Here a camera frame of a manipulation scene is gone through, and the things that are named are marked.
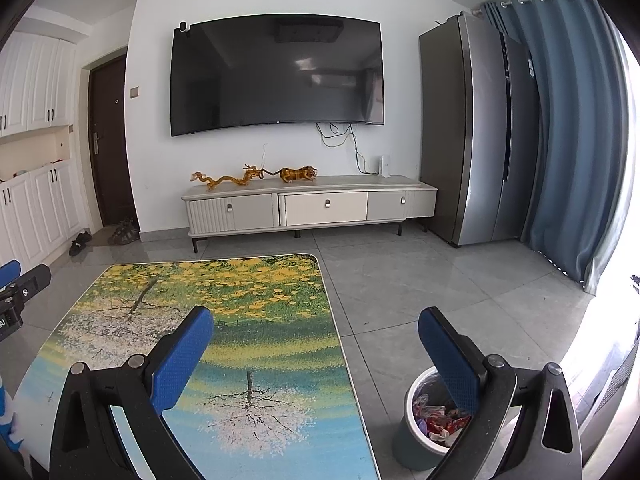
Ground television cables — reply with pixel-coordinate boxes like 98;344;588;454
316;121;381;176

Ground brown sandals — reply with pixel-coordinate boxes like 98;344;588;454
107;217;140;246

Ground blue curtain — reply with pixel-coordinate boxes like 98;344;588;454
482;0;631;296

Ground red snack packet blue label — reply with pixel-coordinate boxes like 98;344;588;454
414;394;471;426

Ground golden dragon figurine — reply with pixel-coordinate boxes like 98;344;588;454
190;164;266;192

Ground black shoes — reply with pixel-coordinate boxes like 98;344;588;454
68;229;93;257

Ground brown doormat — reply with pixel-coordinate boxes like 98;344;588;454
89;225;118;247

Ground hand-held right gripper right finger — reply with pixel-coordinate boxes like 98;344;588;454
418;306;583;480

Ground dark brown door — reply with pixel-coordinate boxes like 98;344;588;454
88;55;138;228

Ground grey refrigerator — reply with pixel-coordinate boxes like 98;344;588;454
418;10;543;248

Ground beige television cabinet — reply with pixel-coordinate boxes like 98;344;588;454
181;175;439;253

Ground white wall cabinets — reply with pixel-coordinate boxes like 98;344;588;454
0;31;76;138

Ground golden tiger figurine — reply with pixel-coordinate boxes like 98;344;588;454
279;166;319;184

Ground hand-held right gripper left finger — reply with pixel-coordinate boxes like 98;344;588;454
50;305;215;480

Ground wall-mounted black television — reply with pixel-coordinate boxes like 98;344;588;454
170;14;385;137

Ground white trash bin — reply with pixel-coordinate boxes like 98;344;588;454
392;366;501;471

